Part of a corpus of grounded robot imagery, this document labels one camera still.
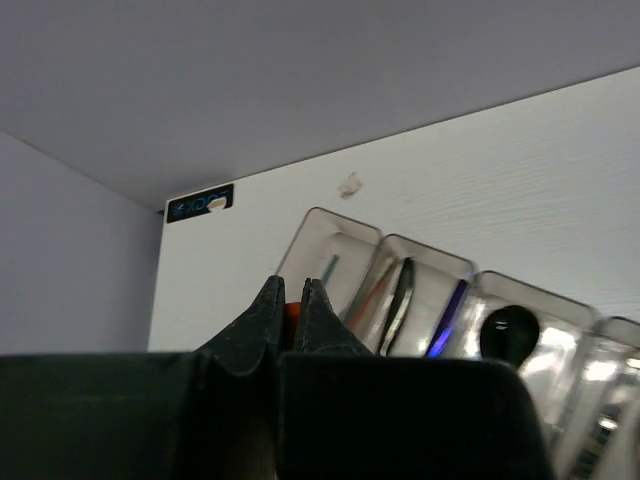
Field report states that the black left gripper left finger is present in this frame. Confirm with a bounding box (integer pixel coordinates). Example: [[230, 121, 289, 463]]
[[1, 276, 285, 479]]

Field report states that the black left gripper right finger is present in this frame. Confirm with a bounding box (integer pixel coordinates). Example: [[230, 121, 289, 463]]
[[274, 281, 554, 479]]

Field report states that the orange chopstick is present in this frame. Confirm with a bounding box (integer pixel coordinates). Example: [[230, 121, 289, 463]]
[[346, 277, 389, 330], [284, 302, 301, 350]]

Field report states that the black iridescent knife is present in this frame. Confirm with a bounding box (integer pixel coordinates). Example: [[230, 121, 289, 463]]
[[376, 257, 415, 356]]

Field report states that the blue iridescent knife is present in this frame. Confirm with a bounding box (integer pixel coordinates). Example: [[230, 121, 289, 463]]
[[424, 280, 469, 358]]

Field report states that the teal chopstick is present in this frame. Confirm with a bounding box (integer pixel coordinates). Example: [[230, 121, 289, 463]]
[[321, 254, 340, 284]]

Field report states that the black spoon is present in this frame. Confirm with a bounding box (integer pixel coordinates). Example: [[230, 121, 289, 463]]
[[479, 305, 540, 369]]

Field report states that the clear acrylic utensil organizer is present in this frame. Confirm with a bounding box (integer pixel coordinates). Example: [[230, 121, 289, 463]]
[[277, 207, 639, 479]]

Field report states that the silver fork dark handle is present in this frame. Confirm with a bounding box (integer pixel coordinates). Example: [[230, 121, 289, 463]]
[[569, 403, 622, 479]]

